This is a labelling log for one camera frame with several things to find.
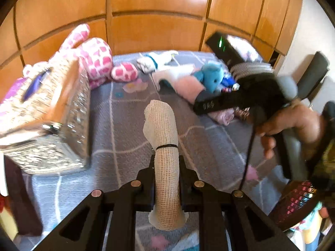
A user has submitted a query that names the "white cloth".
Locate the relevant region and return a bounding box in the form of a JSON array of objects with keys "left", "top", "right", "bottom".
[{"left": 152, "top": 67, "right": 202, "bottom": 91}]

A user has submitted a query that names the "purple box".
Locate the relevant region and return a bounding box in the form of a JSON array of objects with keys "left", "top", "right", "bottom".
[{"left": 0, "top": 77, "right": 32, "bottom": 105}]

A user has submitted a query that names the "blue plush toy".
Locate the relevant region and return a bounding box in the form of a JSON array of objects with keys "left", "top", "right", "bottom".
[{"left": 194, "top": 61, "right": 226, "bottom": 93}]

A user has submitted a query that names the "pink sequin dark cloth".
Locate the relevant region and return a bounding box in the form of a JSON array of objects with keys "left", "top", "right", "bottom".
[{"left": 269, "top": 180, "right": 319, "bottom": 231}]

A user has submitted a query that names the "glittery gold storage box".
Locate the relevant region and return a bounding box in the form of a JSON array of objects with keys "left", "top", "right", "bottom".
[{"left": 0, "top": 59, "right": 91, "bottom": 175}]

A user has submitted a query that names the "white plush with blue collar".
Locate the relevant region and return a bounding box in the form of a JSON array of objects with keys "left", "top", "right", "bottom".
[{"left": 136, "top": 50, "right": 180, "bottom": 74}]

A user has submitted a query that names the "light blue printed cloth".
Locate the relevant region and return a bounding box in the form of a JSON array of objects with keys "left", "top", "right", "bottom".
[{"left": 287, "top": 204, "right": 331, "bottom": 251}]

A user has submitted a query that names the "folded pink cloth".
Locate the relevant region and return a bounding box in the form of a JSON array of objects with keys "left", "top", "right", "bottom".
[{"left": 209, "top": 108, "right": 235, "bottom": 125}]

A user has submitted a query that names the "brown patterned cloth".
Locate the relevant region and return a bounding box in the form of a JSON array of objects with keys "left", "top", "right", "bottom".
[{"left": 234, "top": 108, "right": 250, "bottom": 120}]

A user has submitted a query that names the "pink white giraffe plush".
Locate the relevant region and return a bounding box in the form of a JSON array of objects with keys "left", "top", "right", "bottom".
[{"left": 22, "top": 23, "right": 139, "bottom": 89}]

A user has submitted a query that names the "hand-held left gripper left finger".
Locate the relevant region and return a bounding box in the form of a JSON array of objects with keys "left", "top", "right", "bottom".
[{"left": 34, "top": 154, "right": 155, "bottom": 251}]

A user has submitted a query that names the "blue white packet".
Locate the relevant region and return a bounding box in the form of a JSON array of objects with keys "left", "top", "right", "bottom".
[{"left": 222, "top": 72, "right": 240, "bottom": 92}]

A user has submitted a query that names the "black cable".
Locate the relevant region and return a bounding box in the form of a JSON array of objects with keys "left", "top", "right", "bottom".
[{"left": 239, "top": 107, "right": 263, "bottom": 191}]

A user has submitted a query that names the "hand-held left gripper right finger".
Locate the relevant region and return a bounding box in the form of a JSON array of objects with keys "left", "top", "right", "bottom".
[{"left": 179, "top": 156, "right": 301, "bottom": 251}]

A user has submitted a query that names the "person's right hand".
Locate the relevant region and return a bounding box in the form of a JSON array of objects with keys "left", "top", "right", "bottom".
[{"left": 255, "top": 102, "right": 323, "bottom": 160}]

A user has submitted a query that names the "wooden wardrobe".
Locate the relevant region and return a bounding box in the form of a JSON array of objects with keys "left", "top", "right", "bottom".
[{"left": 0, "top": 0, "right": 304, "bottom": 70}]

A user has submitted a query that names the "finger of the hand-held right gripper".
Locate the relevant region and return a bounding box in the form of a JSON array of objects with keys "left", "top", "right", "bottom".
[{"left": 193, "top": 90, "right": 252, "bottom": 115}]

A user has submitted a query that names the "beige mesh bandage roll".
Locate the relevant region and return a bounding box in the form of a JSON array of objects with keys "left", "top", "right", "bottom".
[{"left": 143, "top": 100, "right": 189, "bottom": 231}]

